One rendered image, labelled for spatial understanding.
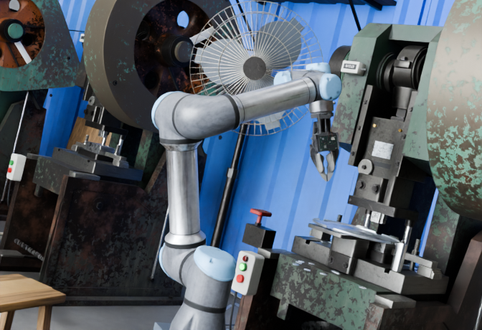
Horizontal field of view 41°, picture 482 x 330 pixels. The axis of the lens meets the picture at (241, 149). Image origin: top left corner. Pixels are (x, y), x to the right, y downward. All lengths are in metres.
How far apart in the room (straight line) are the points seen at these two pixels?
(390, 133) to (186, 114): 0.82
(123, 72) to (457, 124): 1.71
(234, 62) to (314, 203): 1.29
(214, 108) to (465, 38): 0.67
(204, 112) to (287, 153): 2.42
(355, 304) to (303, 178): 1.95
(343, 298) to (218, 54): 1.28
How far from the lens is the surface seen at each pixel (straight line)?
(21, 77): 4.72
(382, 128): 2.23
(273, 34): 2.82
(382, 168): 2.20
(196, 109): 1.63
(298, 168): 3.91
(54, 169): 3.45
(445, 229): 2.36
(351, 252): 2.13
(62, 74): 4.88
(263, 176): 4.12
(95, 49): 3.02
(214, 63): 2.80
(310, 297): 2.14
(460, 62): 1.78
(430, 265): 2.17
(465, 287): 2.38
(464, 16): 1.83
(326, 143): 1.98
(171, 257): 1.82
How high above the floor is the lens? 0.99
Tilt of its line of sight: 1 degrees down
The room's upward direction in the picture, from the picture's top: 14 degrees clockwise
